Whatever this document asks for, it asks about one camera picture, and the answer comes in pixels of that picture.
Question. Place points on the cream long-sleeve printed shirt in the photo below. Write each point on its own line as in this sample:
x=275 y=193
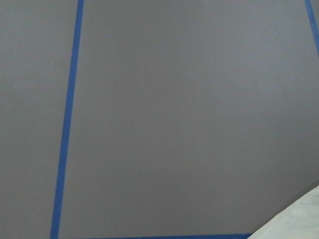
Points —
x=300 y=220

